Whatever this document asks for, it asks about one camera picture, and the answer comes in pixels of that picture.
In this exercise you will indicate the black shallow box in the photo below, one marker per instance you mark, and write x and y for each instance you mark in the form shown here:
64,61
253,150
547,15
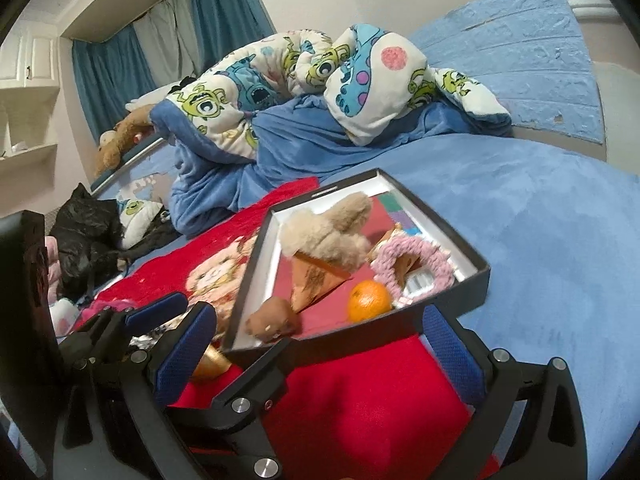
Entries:
280,275

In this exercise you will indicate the blue monster-print quilt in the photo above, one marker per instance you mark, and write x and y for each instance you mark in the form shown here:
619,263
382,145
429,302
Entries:
300,150

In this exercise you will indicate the white plush toy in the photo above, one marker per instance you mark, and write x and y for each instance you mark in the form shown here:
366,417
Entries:
150,95

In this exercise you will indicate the brown teddy bear plush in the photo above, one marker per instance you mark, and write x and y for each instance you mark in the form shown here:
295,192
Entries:
122,135

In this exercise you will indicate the blue foam wall panel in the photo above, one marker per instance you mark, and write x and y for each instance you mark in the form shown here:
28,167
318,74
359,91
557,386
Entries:
500,50
150,167

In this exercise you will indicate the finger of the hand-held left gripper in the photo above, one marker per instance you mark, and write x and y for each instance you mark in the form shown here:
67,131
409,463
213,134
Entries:
155,310
250,385

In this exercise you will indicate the pink scrunchie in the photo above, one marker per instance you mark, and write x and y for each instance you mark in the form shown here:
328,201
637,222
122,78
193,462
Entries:
436,260

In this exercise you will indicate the silver bed rail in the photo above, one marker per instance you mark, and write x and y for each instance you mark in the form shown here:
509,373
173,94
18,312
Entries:
127,160

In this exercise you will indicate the orange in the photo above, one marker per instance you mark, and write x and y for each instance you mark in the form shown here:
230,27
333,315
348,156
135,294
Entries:
370,301

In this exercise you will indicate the beige plush rabbit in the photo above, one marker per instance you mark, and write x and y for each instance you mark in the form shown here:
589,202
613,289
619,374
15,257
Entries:
325,230

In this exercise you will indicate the teal curtain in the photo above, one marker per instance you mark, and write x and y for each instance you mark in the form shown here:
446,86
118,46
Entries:
227,0
105,75

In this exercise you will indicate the black puffy jacket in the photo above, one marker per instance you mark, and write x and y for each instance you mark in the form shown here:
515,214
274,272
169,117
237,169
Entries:
85,240

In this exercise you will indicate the white wall shelf unit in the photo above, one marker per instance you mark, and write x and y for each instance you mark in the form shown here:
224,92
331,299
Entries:
27,85

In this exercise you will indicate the small white monster pillow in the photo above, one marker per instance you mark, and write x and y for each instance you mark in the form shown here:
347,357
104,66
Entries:
134,215

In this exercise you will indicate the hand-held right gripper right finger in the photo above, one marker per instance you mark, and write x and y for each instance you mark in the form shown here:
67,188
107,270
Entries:
452,352

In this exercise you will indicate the grey curtain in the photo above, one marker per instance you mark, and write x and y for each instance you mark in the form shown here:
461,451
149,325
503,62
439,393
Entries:
165,35

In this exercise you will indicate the small brown plush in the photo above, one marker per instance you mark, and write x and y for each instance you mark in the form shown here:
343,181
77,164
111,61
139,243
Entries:
272,320

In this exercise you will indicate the dark fuzzy garment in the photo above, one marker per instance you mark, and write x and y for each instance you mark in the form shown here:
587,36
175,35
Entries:
155,232

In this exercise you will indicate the blue bed sheet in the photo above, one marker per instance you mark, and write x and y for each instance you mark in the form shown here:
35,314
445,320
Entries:
550,260

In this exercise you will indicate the red bear-print blanket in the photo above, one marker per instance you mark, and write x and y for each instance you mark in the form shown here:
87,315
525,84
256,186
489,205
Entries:
375,410

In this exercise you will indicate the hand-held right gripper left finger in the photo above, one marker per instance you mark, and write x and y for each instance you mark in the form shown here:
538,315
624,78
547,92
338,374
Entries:
185,355

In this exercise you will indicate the rose-gold snack packet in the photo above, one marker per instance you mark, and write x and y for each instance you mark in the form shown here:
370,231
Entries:
407,267
210,361
315,280

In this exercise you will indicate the pink quilt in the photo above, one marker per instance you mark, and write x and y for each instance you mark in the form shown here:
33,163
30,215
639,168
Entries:
51,265

